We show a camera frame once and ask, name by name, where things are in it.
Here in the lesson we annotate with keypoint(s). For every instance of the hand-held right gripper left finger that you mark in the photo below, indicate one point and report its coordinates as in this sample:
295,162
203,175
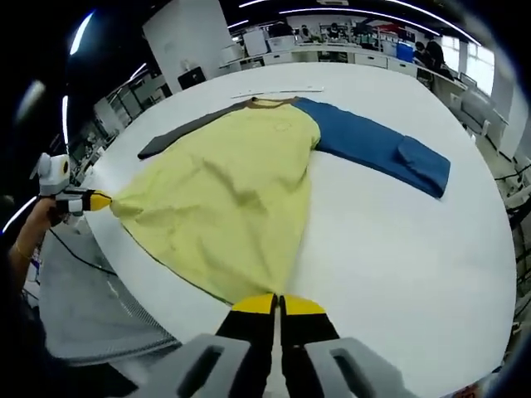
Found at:
245,352

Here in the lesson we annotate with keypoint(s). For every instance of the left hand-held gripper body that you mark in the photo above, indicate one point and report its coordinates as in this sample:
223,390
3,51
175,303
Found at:
54,174

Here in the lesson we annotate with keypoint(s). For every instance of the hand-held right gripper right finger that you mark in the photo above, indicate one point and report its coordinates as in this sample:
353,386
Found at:
311,352

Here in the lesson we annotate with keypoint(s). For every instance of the yellow garment with coloured sleeves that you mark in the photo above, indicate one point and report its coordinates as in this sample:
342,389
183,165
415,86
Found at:
232,186

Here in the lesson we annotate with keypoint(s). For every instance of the person's left hand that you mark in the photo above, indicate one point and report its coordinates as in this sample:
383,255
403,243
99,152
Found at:
41,215

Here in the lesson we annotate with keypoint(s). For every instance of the grey mesh chair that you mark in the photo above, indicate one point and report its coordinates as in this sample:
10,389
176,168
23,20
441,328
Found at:
91,307

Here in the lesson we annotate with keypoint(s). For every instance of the black cabinet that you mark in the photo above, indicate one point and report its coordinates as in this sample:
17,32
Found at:
192,78

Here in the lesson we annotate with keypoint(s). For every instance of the person's dark shirt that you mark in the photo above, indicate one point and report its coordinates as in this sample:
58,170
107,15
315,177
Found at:
25,352

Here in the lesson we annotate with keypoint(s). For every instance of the white printer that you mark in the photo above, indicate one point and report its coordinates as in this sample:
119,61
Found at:
230,54

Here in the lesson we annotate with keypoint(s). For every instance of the tall white appliance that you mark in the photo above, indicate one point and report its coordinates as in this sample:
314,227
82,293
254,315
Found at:
254,43

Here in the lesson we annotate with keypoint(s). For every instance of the white storage box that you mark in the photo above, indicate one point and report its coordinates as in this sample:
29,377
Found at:
281,45

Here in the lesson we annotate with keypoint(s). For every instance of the long white counter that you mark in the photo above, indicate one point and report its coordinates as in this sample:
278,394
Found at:
332,56

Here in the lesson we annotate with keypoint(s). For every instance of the blue storage bin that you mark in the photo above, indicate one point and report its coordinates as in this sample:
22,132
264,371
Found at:
405,50

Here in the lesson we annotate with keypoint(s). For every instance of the long curved ceiling light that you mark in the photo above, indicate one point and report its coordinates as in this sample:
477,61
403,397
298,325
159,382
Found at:
373,14

